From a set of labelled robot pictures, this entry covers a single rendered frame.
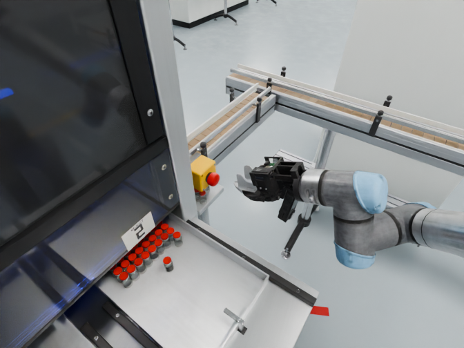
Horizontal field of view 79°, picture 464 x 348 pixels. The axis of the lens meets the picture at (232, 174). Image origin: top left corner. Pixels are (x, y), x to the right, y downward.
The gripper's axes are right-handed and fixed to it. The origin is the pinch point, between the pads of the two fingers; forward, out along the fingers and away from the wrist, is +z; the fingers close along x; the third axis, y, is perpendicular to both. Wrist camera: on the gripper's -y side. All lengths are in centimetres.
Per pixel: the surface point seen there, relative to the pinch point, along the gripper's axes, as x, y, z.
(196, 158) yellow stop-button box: -1.1, 7.4, 13.9
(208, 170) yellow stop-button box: 0.4, 4.5, 9.3
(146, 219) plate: 22.6, 5.9, 9.1
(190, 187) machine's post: 7.5, 3.7, 10.3
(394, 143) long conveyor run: -64, -26, -21
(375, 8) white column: -125, 15, -3
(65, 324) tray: 47, -6, 20
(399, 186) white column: -125, -94, -6
